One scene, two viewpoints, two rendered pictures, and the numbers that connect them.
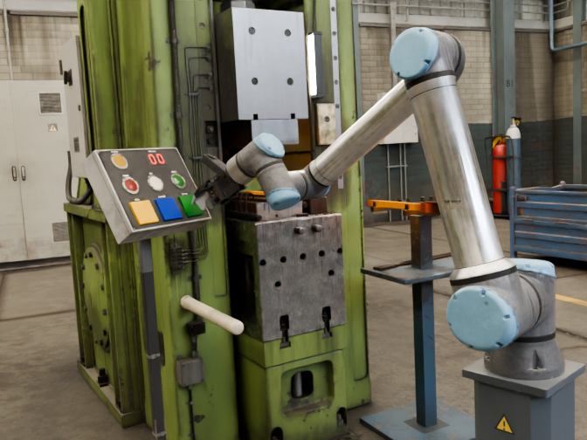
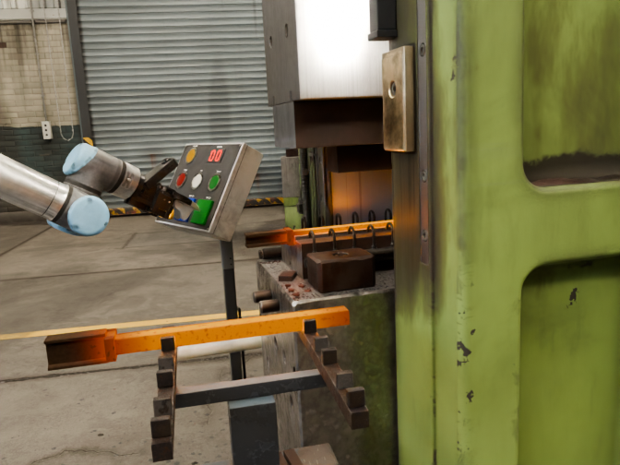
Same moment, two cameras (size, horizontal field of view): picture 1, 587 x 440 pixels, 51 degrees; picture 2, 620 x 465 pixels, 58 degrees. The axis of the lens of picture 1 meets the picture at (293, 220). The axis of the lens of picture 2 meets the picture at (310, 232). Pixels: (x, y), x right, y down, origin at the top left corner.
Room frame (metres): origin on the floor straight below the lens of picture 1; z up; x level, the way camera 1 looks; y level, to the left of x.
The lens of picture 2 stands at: (2.72, -1.16, 1.23)
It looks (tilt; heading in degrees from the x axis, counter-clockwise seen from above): 11 degrees down; 105
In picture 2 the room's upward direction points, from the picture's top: 3 degrees counter-clockwise
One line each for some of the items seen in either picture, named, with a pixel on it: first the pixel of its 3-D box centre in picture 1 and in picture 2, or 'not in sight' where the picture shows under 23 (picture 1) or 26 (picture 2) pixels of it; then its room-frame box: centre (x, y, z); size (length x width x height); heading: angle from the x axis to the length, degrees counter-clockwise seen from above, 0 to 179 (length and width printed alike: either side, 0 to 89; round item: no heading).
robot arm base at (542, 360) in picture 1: (522, 347); not in sight; (1.50, -0.56, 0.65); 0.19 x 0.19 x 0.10
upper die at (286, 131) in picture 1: (250, 134); (372, 121); (2.53, 0.16, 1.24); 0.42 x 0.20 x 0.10; 30
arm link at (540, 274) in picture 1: (521, 294); not in sight; (1.49, -0.55, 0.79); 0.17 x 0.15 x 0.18; 139
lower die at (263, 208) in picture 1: (254, 204); (375, 241); (2.53, 0.16, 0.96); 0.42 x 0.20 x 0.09; 30
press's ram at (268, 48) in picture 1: (256, 72); (375, 3); (2.55, 0.12, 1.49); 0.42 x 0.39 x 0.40; 30
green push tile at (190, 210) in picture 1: (189, 206); (203, 212); (2.00, 0.33, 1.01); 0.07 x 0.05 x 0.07; 145
